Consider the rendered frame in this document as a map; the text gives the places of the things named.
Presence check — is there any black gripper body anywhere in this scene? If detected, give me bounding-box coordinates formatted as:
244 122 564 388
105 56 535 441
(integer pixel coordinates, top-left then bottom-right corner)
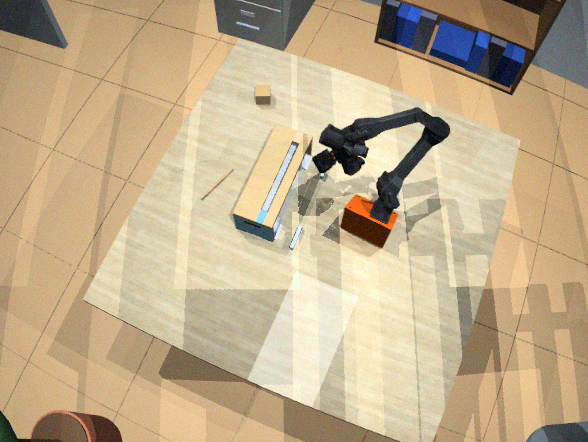
312 149 350 173

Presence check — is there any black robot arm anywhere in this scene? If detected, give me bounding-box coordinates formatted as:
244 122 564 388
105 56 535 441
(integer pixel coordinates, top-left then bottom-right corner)
319 107 450 225

